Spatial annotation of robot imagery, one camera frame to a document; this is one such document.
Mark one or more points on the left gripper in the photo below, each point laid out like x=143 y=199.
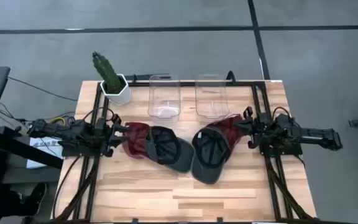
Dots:
x=109 y=137

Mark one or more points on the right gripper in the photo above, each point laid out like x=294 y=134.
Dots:
x=259 y=129

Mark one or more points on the maroon baseball cap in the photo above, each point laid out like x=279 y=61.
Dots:
x=225 y=124
x=135 y=140

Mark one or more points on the gray baseball cap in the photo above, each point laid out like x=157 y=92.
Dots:
x=182 y=158
x=208 y=174

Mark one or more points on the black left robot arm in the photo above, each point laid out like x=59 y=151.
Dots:
x=73 y=132

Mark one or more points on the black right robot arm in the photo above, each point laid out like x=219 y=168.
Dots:
x=319 y=137

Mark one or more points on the white hexagonal plant pot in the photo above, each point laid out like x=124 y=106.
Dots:
x=121 y=98

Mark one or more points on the clear plastic bin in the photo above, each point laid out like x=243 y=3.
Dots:
x=211 y=109
x=163 y=115

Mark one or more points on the green cactus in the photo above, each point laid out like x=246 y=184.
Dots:
x=106 y=71

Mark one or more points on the white printed box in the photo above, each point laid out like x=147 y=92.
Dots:
x=47 y=146

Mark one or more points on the black side desk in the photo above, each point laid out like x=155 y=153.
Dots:
x=26 y=152

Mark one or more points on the person's shoe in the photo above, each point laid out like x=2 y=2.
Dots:
x=37 y=196

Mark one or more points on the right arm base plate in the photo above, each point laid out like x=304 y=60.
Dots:
x=284 y=152

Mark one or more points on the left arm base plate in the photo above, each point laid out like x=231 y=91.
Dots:
x=79 y=152

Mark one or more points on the black aluminium table frame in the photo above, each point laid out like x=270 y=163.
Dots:
x=244 y=83

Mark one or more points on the black bar mount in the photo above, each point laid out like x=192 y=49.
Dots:
x=138 y=77

